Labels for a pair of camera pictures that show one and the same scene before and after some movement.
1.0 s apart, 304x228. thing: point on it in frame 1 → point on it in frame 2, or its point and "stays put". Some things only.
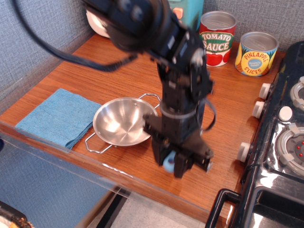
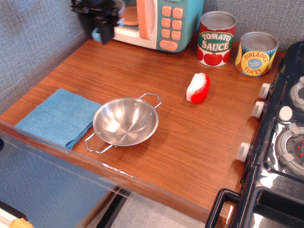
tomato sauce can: [216, 31] stays put
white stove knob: [258, 109] stays put
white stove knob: [243, 151] stays put
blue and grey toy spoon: [168, 163] → [96, 35]
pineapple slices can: [257, 54] stays put
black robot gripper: [181, 133] → [110, 11]
